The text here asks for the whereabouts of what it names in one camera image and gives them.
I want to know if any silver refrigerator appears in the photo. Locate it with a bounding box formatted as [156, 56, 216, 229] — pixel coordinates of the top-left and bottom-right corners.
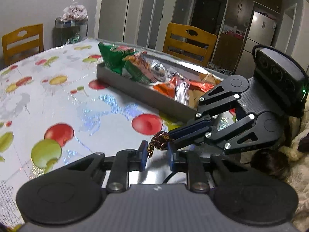
[241, 11, 278, 68]

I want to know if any wooden sideboard cabinet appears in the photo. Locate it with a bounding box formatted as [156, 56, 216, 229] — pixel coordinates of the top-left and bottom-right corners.
[212, 30, 245, 73]

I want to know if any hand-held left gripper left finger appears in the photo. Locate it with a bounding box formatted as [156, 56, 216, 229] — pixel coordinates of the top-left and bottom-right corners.
[65, 140, 148, 194]

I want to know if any gold foil snack packet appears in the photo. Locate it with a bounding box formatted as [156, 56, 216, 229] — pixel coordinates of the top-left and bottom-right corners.
[187, 89, 203, 109]

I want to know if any orange snack packet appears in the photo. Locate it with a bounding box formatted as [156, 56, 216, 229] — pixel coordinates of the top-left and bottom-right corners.
[153, 77, 176, 99]

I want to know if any grey interior door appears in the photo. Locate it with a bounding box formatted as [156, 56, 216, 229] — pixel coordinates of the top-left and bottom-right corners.
[97, 0, 145, 45]

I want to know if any pile of shoes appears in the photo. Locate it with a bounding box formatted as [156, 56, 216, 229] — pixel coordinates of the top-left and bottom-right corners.
[208, 63, 233, 75]

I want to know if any white printed plastic bag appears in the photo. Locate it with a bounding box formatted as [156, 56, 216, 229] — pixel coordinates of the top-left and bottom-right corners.
[62, 0, 88, 22]

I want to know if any dark entrance door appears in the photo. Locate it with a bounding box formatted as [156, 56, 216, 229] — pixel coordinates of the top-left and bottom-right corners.
[192, 0, 228, 35]

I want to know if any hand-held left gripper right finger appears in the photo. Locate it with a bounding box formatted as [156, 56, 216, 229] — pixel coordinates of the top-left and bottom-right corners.
[167, 141, 244, 194]

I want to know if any green cracker bag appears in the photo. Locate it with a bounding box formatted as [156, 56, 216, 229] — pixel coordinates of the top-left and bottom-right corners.
[98, 42, 157, 85]

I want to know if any long red-orange snack packet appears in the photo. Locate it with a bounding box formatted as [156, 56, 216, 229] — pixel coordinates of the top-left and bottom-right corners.
[187, 80, 216, 93]

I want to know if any dark wall cabinet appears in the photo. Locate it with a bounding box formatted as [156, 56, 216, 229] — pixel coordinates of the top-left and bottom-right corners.
[227, 0, 284, 33]

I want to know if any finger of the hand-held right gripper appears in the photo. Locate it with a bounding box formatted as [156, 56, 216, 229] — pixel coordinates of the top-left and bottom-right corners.
[172, 113, 263, 155]
[169, 82, 240, 139]

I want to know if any brown candy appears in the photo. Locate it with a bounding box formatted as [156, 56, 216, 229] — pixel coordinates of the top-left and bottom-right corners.
[147, 131, 174, 159]

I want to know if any metal storage rack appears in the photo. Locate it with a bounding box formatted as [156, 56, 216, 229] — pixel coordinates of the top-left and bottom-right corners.
[53, 16, 89, 47]

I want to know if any clear cartoon candy bag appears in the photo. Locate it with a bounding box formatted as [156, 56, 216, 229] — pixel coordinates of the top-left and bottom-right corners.
[145, 55, 169, 83]

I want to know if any grey tray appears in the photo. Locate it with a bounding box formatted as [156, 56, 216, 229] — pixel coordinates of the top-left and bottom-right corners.
[96, 51, 228, 122]

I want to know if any green foil packet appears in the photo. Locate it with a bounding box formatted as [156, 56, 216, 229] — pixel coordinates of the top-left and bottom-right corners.
[66, 34, 82, 44]

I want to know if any black cable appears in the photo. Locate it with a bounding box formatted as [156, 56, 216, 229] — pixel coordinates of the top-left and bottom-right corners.
[252, 44, 274, 58]

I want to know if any wooden chair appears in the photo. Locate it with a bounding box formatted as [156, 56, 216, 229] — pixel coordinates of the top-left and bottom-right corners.
[162, 22, 218, 68]
[2, 24, 44, 66]

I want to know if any fruit print tablecloth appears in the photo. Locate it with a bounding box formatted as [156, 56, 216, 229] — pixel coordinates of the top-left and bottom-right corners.
[0, 37, 237, 230]

